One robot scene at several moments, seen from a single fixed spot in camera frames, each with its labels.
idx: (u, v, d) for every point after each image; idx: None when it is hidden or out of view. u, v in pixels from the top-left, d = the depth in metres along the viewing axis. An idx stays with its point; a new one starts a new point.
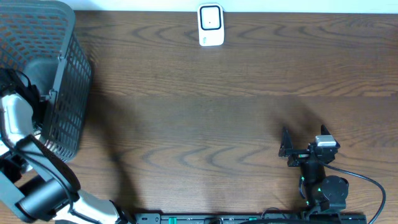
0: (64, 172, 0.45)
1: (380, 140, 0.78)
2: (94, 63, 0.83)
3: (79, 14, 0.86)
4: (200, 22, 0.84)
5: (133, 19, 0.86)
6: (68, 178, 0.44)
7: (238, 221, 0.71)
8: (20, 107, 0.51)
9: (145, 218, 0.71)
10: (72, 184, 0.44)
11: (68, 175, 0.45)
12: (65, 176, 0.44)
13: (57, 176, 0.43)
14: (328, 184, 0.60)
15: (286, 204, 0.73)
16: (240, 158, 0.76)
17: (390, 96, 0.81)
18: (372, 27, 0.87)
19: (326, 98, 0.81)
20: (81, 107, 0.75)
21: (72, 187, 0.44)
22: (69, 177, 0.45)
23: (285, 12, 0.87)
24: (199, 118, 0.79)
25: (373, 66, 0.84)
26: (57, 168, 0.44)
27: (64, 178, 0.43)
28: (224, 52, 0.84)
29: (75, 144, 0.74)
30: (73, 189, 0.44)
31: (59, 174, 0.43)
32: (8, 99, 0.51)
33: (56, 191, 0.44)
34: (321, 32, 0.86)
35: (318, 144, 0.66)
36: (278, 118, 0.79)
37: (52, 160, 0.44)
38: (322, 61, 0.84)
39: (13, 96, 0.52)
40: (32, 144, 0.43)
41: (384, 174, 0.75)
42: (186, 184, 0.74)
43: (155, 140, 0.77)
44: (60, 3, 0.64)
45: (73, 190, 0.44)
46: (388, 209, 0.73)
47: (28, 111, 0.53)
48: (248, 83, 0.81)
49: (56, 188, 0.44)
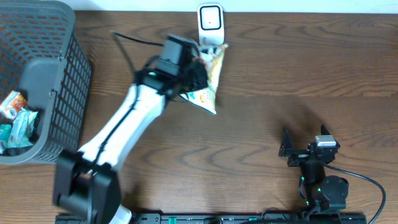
0: (107, 205, 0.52)
1: (380, 140, 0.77)
2: (94, 63, 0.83)
3: (79, 14, 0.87)
4: (200, 22, 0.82)
5: (134, 20, 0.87)
6: (97, 217, 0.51)
7: (238, 221, 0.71)
8: (142, 94, 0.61)
9: (145, 218, 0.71)
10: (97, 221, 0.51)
11: (104, 206, 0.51)
12: (102, 210, 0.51)
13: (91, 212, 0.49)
14: (327, 184, 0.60)
15: (286, 204, 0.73)
16: (240, 158, 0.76)
17: (390, 96, 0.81)
18: (372, 27, 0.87)
19: (326, 98, 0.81)
20: (80, 107, 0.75)
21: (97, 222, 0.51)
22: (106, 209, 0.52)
23: (285, 12, 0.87)
24: (199, 118, 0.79)
25: (372, 66, 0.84)
26: (97, 202, 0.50)
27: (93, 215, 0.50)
28: (224, 52, 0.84)
29: (75, 145, 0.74)
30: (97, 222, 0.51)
31: (95, 210, 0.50)
32: (138, 90, 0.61)
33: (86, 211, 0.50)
34: (321, 32, 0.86)
35: (318, 144, 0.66)
36: (278, 118, 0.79)
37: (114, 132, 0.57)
38: (322, 61, 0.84)
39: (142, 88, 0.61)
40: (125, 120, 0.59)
41: (384, 174, 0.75)
42: (186, 184, 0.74)
43: (155, 140, 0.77)
44: (60, 3, 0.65)
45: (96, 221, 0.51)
46: (388, 209, 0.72)
47: (147, 94, 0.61)
48: (247, 83, 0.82)
49: (104, 184, 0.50)
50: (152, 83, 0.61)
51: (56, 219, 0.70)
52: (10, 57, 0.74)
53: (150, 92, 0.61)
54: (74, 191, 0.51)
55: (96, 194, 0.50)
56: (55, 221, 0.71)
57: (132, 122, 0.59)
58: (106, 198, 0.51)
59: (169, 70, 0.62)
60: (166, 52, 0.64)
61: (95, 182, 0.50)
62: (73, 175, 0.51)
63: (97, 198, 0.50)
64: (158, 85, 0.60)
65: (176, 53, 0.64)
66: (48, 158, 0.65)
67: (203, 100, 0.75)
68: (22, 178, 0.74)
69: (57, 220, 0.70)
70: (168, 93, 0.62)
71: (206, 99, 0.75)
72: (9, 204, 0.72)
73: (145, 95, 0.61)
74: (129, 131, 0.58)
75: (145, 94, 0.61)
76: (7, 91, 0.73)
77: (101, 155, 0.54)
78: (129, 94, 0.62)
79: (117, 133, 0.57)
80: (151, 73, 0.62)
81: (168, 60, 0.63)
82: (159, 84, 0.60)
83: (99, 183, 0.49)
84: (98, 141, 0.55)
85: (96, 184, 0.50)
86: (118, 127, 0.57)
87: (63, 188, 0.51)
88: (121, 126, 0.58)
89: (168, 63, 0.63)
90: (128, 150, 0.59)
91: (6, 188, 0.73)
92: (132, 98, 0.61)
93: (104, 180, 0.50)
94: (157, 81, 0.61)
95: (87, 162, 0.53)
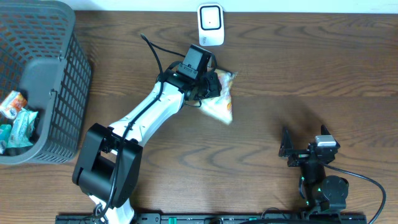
0: (129, 183, 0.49)
1: (380, 140, 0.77)
2: (94, 63, 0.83)
3: (79, 14, 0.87)
4: (200, 22, 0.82)
5: (134, 20, 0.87)
6: (118, 196, 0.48)
7: (238, 221, 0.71)
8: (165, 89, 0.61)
9: (145, 218, 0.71)
10: (117, 200, 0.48)
11: (126, 185, 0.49)
12: (124, 188, 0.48)
13: (113, 190, 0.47)
14: (327, 184, 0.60)
15: (286, 204, 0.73)
16: (240, 158, 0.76)
17: (390, 96, 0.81)
18: (372, 27, 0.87)
19: (326, 98, 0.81)
20: (80, 107, 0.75)
21: (116, 201, 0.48)
22: (126, 188, 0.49)
23: (285, 12, 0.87)
24: (199, 118, 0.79)
25: (373, 66, 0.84)
26: (120, 180, 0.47)
27: (115, 193, 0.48)
28: (224, 52, 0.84)
29: (75, 144, 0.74)
30: (117, 201, 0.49)
31: (117, 188, 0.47)
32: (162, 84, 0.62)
33: (108, 188, 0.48)
34: (321, 32, 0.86)
35: (318, 144, 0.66)
36: (278, 118, 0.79)
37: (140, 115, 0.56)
38: (322, 61, 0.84)
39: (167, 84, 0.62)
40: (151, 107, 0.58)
41: (384, 174, 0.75)
42: (186, 184, 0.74)
43: (155, 140, 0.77)
44: (60, 4, 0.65)
45: (115, 200, 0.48)
46: (388, 209, 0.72)
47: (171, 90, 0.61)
48: (248, 83, 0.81)
49: (129, 162, 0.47)
50: (174, 83, 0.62)
51: (56, 219, 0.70)
52: (10, 57, 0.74)
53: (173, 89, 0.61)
54: (96, 166, 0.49)
55: (120, 172, 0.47)
56: (55, 221, 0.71)
57: (157, 110, 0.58)
58: (128, 177, 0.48)
59: (189, 74, 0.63)
60: (189, 58, 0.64)
61: (120, 157, 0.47)
62: (99, 150, 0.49)
63: (120, 175, 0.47)
64: (180, 84, 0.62)
65: (196, 60, 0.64)
66: (48, 158, 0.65)
67: (229, 109, 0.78)
68: (22, 178, 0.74)
69: (57, 220, 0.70)
70: (187, 94, 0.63)
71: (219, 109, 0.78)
72: (9, 205, 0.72)
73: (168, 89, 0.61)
74: (153, 117, 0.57)
75: (169, 88, 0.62)
76: (7, 91, 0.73)
77: (128, 133, 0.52)
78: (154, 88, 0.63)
79: (143, 117, 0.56)
80: (174, 74, 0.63)
81: (189, 65, 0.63)
82: (181, 84, 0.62)
83: (125, 157, 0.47)
84: (124, 122, 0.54)
85: (122, 160, 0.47)
86: (143, 112, 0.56)
87: (86, 163, 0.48)
88: (147, 111, 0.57)
89: (189, 66, 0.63)
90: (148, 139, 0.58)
91: (6, 187, 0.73)
92: (157, 91, 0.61)
93: (129, 155, 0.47)
94: (180, 81, 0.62)
95: (114, 139, 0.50)
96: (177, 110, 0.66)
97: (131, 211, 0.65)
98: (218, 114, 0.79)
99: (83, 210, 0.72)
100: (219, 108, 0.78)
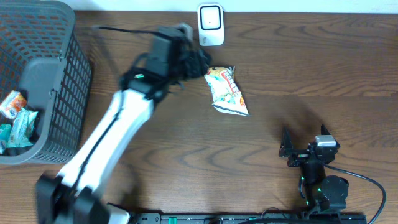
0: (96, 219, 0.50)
1: (380, 140, 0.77)
2: (94, 63, 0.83)
3: (79, 14, 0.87)
4: (200, 22, 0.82)
5: (134, 20, 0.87)
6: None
7: (238, 221, 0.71)
8: (124, 105, 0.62)
9: (145, 218, 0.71)
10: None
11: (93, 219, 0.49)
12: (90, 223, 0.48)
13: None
14: (327, 184, 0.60)
15: (286, 204, 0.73)
16: (240, 158, 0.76)
17: (390, 96, 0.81)
18: (372, 27, 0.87)
19: (326, 98, 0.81)
20: (80, 107, 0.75)
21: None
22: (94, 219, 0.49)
23: (285, 12, 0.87)
24: (199, 118, 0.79)
25: (373, 66, 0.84)
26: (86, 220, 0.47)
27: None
28: (224, 52, 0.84)
29: (75, 144, 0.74)
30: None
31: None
32: (117, 99, 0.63)
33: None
34: (321, 32, 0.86)
35: (318, 144, 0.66)
36: (278, 118, 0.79)
37: (99, 142, 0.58)
38: (323, 61, 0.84)
39: (119, 97, 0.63)
40: (111, 128, 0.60)
41: (384, 174, 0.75)
42: (186, 184, 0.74)
43: (155, 140, 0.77)
44: (60, 3, 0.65)
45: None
46: (388, 209, 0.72)
47: (134, 99, 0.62)
48: (248, 83, 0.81)
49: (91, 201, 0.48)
50: (137, 86, 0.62)
51: None
52: (10, 57, 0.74)
53: (138, 93, 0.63)
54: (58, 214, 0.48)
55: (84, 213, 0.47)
56: None
57: (113, 139, 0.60)
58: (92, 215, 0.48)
59: (139, 89, 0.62)
60: (155, 50, 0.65)
61: (75, 210, 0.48)
62: (53, 203, 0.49)
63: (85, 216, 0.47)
64: (145, 87, 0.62)
65: (164, 50, 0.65)
66: (48, 158, 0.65)
67: (242, 104, 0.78)
68: (23, 178, 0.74)
69: None
70: (156, 95, 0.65)
71: (231, 106, 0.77)
72: (9, 205, 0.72)
73: (129, 105, 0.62)
74: (111, 148, 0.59)
75: (129, 101, 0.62)
76: (7, 91, 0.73)
77: (81, 177, 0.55)
78: (113, 102, 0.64)
79: (99, 147, 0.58)
80: (137, 76, 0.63)
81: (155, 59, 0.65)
82: (146, 86, 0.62)
83: (81, 209, 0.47)
84: (79, 160, 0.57)
85: (76, 212, 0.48)
86: (101, 140, 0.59)
87: (42, 218, 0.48)
88: (106, 137, 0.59)
89: (156, 60, 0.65)
90: (111, 168, 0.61)
91: (7, 188, 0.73)
92: (115, 108, 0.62)
93: (84, 205, 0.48)
94: (143, 84, 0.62)
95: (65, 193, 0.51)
96: (147, 117, 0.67)
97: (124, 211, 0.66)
98: (234, 111, 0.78)
99: None
100: (229, 105, 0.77)
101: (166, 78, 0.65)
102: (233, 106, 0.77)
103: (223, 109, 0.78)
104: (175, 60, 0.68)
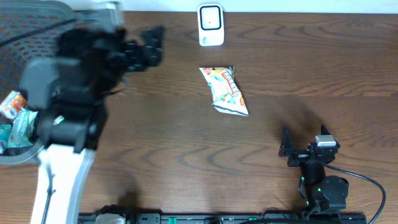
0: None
1: (380, 140, 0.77)
2: None
3: None
4: (200, 22, 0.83)
5: (134, 20, 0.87)
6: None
7: (238, 221, 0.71)
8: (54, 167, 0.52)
9: (145, 218, 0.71)
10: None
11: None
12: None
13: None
14: (327, 184, 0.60)
15: (286, 204, 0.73)
16: (240, 158, 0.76)
17: (390, 96, 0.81)
18: (372, 27, 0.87)
19: (326, 98, 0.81)
20: None
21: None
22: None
23: (285, 12, 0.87)
24: (199, 118, 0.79)
25: (373, 66, 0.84)
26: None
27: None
28: (224, 52, 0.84)
29: None
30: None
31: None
32: (44, 166, 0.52)
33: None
34: (321, 32, 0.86)
35: (318, 144, 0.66)
36: (278, 118, 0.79)
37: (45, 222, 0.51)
38: (322, 61, 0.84)
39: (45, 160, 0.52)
40: (51, 198, 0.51)
41: (384, 174, 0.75)
42: (186, 184, 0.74)
43: (155, 140, 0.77)
44: (61, 4, 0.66)
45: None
46: (388, 209, 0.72)
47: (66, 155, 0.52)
48: (248, 83, 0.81)
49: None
50: (60, 132, 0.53)
51: None
52: None
53: (69, 137, 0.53)
54: None
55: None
56: None
57: (58, 208, 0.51)
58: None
59: (68, 132, 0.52)
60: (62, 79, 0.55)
61: None
62: None
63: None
64: (72, 131, 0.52)
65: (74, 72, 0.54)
66: None
67: (242, 104, 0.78)
68: (23, 178, 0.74)
69: None
70: (90, 130, 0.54)
71: (230, 106, 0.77)
72: (9, 205, 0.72)
73: (57, 167, 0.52)
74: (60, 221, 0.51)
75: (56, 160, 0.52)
76: None
77: None
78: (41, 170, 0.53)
79: None
80: (56, 121, 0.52)
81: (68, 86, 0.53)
82: (75, 127, 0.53)
83: None
84: None
85: None
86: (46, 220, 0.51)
87: None
88: (48, 215, 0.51)
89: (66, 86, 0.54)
90: None
91: (6, 188, 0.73)
92: (43, 178, 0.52)
93: None
94: (68, 127, 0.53)
95: None
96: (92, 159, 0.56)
97: (117, 215, 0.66)
98: (234, 111, 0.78)
99: (84, 209, 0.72)
100: (229, 106, 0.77)
101: (98, 106, 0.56)
102: (233, 107, 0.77)
103: (223, 109, 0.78)
104: (88, 74, 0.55)
